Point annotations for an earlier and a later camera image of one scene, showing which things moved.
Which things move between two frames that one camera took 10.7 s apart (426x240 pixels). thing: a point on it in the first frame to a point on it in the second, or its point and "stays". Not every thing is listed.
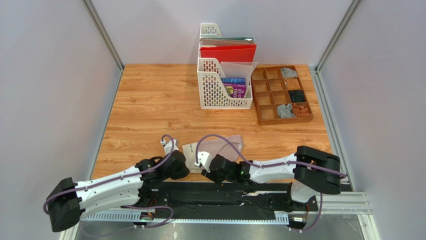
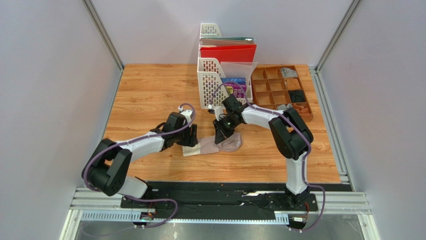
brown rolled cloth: [293, 83] stays
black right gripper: [209, 168] to [224, 125]
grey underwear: [285, 111] stays
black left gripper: [184, 171] to [190, 139]
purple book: [235, 89] stays
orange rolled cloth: [300, 111] stays
